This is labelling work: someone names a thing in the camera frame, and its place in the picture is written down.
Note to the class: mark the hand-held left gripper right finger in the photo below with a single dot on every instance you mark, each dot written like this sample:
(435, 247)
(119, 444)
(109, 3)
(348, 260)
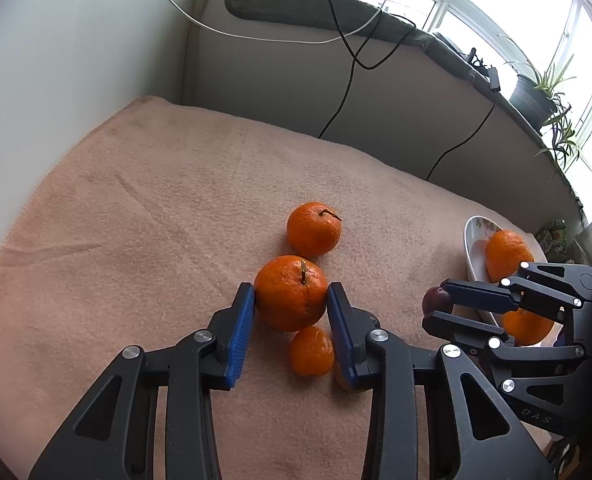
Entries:
(340, 335)

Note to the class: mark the green windowsill mat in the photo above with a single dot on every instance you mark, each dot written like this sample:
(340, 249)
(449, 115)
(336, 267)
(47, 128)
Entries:
(286, 5)

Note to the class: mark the large orange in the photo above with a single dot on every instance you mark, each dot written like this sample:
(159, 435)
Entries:
(531, 331)
(507, 255)

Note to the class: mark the potted spider plant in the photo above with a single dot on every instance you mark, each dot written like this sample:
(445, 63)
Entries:
(531, 97)

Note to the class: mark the peach blanket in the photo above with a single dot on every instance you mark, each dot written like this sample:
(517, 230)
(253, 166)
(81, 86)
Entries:
(150, 220)

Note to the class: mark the floral bag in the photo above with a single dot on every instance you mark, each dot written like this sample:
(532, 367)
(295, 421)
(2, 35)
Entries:
(553, 239)

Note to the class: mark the floral ceramic plate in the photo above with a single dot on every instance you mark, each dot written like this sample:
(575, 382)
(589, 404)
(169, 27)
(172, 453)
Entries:
(473, 255)

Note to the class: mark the small tangerine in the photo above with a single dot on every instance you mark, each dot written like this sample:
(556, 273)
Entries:
(312, 351)

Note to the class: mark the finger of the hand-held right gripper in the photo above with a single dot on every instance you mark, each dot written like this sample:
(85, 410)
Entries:
(476, 296)
(461, 327)

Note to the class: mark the white cabinet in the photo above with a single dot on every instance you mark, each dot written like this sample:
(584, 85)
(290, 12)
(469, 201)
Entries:
(75, 60)

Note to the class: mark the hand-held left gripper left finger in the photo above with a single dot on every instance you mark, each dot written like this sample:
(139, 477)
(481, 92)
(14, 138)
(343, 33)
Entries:
(241, 335)

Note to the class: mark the white window frame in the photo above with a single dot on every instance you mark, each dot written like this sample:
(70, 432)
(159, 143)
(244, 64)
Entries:
(451, 10)

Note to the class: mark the tangerine with stem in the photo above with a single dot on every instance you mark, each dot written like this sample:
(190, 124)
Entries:
(291, 292)
(314, 228)

